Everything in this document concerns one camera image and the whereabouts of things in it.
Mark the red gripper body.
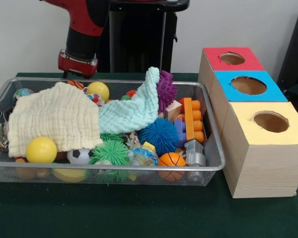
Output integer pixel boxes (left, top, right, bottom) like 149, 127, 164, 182
58, 49, 99, 79

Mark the tiger plush toy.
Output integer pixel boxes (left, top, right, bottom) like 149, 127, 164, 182
67, 79, 84, 90

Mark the cream waffle cloth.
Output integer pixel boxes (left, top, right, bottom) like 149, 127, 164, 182
7, 81, 104, 158

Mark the clear mesh bin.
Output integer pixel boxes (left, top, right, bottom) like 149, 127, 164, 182
0, 76, 226, 187

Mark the wooden box with three holes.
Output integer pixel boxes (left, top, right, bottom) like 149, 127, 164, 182
198, 47, 298, 199

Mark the light teal waffle cloth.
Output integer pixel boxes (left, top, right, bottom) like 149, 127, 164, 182
98, 66, 161, 134

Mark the large yellow ball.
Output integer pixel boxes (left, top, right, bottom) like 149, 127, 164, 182
25, 136, 58, 164

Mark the small soccer ball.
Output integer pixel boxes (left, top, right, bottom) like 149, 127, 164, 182
66, 148, 94, 165

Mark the green spiky ball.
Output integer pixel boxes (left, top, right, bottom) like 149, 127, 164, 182
88, 142, 130, 166

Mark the purple spiky toy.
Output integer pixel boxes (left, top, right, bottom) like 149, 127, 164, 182
156, 70, 179, 116

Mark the blue spiky ball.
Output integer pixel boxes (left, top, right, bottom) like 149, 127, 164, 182
138, 118, 180, 157

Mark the orange building block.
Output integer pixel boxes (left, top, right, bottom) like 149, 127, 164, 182
183, 97, 205, 143

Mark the orange toy basketball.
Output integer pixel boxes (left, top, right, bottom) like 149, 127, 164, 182
158, 152, 187, 167

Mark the black chair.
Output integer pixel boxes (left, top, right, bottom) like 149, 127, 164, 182
277, 3, 298, 87

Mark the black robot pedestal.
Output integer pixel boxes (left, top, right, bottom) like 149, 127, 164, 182
98, 0, 191, 74

